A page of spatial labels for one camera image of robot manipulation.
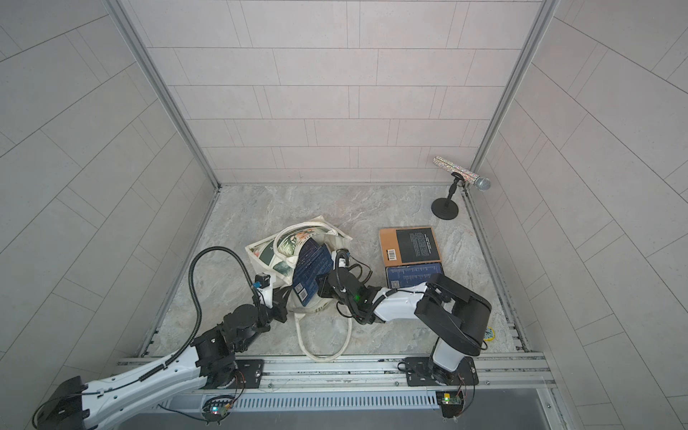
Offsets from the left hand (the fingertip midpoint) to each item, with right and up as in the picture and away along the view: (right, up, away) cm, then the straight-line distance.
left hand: (297, 286), depth 79 cm
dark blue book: (+35, +1, +8) cm, 36 cm away
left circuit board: (-16, -25, -15) cm, 33 cm away
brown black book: (+36, +10, +15) cm, 40 cm away
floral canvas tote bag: (-6, +9, -3) cm, 12 cm away
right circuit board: (+42, -27, -11) cm, 51 cm away
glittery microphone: (+56, +33, +10) cm, 66 cm away
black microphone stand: (+55, +23, +30) cm, 66 cm away
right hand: (+5, 0, +5) cm, 6 cm away
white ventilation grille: (+6, -26, -11) cm, 29 cm away
